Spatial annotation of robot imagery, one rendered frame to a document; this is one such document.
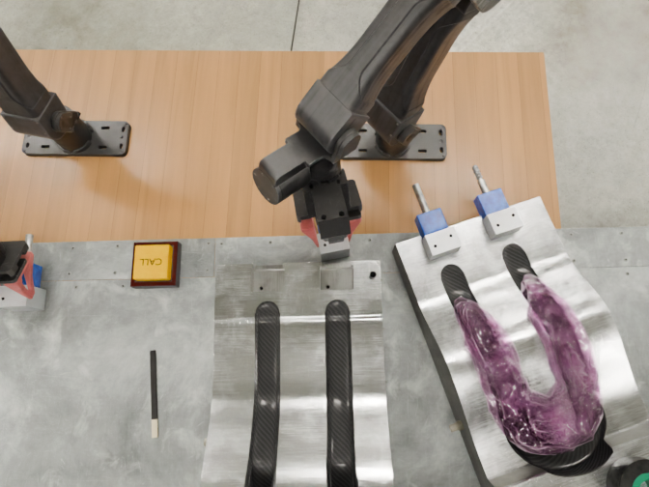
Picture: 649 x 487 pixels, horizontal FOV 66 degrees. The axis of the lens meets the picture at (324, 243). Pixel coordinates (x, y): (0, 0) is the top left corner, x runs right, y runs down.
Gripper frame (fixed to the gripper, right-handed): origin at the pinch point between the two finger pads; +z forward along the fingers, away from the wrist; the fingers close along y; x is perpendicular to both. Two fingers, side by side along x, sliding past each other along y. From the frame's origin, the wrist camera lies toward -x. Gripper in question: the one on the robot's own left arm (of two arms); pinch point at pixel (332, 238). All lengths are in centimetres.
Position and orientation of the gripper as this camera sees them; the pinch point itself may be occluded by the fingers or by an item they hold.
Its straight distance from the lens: 84.8
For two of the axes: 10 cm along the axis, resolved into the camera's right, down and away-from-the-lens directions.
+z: 1.2, 6.9, 7.1
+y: 9.8, -1.9, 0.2
